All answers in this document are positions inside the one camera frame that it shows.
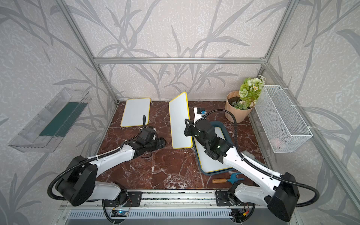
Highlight dark teal storage tray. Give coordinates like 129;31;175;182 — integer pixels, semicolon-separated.
192;120;234;176

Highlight yellow framed whiteboard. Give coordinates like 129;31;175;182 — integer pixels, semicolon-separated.
193;126;233;174
169;92;193;149
121;98;151;128

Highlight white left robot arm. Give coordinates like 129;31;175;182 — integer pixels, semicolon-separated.
47;127;167;206

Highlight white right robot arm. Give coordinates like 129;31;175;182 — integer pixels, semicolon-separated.
184;107;320;222

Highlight beige flower pot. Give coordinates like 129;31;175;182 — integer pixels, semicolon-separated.
225;91;253;123

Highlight green white artificial flowers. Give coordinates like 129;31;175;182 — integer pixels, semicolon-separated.
230;76;265;110

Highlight pink object in basket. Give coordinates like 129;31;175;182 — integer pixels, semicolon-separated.
270;138;286;151

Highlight green circuit board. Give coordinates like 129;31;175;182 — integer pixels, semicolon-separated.
112;209;128;218

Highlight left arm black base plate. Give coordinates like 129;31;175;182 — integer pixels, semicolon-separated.
102;190;143;208

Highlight aluminium front rail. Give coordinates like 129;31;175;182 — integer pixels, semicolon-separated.
77;184;278;210

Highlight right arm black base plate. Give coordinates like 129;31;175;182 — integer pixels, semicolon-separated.
215;189;254;207

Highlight white wire mesh basket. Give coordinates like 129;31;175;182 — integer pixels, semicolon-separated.
255;85;313;153

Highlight right circuit board with wires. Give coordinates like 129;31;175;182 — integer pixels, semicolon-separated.
229;209;251;223

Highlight clear plastic wall shelf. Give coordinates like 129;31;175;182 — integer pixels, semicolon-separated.
8;88;92;153

